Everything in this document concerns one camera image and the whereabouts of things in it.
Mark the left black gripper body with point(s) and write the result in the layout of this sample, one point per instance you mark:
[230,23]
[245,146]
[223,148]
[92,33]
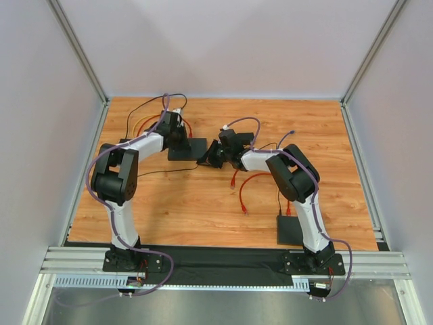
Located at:
[176,139]

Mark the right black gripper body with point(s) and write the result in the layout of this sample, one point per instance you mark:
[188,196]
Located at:
[216,153]

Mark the black network switch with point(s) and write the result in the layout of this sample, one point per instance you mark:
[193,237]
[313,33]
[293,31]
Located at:
[191,149]
[289,231]

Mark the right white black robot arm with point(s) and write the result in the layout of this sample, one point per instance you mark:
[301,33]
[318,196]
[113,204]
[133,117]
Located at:
[296,179]

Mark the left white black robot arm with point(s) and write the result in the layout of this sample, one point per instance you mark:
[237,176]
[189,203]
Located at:
[112,180]

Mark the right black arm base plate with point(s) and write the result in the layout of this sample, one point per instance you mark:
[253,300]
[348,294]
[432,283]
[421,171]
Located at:
[300,263]

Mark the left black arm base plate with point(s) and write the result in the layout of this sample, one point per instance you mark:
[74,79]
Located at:
[120,260]

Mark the left aluminium frame post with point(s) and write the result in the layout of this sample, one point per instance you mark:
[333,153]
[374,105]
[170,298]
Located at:
[68,30]

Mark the aluminium frame post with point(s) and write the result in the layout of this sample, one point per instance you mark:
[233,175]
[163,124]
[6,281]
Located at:
[68,30]
[375,47]

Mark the aluminium front rail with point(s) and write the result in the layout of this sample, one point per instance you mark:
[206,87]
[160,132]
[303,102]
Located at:
[88,260]

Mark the right aluminium frame post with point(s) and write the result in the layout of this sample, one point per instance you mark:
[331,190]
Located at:
[375,47]

